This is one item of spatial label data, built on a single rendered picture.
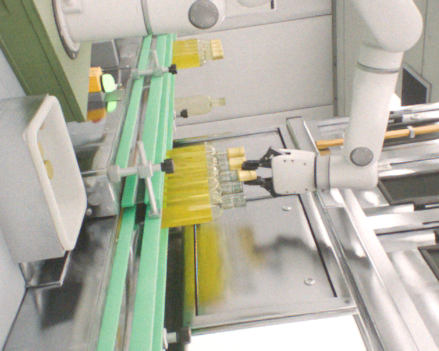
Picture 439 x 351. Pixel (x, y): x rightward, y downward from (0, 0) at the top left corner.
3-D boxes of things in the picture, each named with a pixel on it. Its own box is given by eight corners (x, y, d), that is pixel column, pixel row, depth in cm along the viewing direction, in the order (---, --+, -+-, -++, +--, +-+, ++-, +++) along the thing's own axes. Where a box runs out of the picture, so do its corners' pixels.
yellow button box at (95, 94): (74, 105, 140) (103, 101, 140) (65, 76, 137) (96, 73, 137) (79, 95, 147) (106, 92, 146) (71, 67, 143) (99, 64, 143)
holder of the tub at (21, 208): (24, 290, 93) (72, 283, 93) (-35, 141, 80) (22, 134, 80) (47, 230, 108) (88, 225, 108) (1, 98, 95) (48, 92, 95)
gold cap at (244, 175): (238, 185, 130) (257, 182, 130) (237, 172, 128) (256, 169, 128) (237, 177, 133) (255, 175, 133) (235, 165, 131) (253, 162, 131)
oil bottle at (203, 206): (128, 235, 119) (226, 221, 119) (122, 213, 116) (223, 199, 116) (130, 220, 124) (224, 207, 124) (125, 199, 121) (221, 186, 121)
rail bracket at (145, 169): (120, 224, 110) (182, 216, 110) (100, 150, 102) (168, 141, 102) (122, 216, 113) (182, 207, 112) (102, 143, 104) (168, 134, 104)
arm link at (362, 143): (357, 56, 118) (339, 145, 127) (356, 72, 106) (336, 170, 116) (398, 60, 116) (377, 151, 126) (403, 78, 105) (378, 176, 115)
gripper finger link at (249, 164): (271, 163, 130) (243, 163, 131) (270, 151, 128) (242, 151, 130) (269, 169, 127) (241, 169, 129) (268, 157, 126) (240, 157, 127)
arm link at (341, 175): (380, 130, 115) (378, 115, 124) (327, 132, 118) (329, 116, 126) (379, 194, 122) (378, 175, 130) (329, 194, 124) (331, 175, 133)
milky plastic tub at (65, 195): (17, 264, 90) (72, 257, 90) (-32, 141, 79) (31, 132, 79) (42, 207, 105) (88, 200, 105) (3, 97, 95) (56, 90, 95)
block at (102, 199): (82, 222, 109) (118, 217, 109) (70, 181, 104) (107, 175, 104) (86, 212, 112) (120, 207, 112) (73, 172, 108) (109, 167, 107)
